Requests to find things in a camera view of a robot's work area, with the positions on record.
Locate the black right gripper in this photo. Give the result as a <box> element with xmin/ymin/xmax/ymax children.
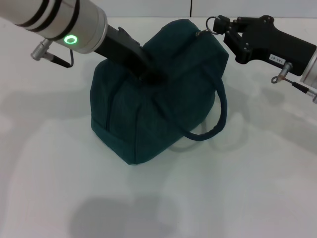
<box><xmin>212</xmin><ymin>14</ymin><xmax>317</xmax><ymax>77</ymax></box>

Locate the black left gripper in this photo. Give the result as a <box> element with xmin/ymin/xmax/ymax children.
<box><xmin>93</xmin><ymin>24</ymin><xmax>170</xmax><ymax>87</ymax></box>

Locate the dark teal insulated lunch bag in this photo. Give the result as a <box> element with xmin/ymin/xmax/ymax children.
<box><xmin>89</xmin><ymin>16</ymin><xmax>229</xmax><ymax>165</ymax></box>

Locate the right arm cable with connector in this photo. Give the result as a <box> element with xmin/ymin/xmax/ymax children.
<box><xmin>270</xmin><ymin>62</ymin><xmax>317</xmax><ymax>104</ymax></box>

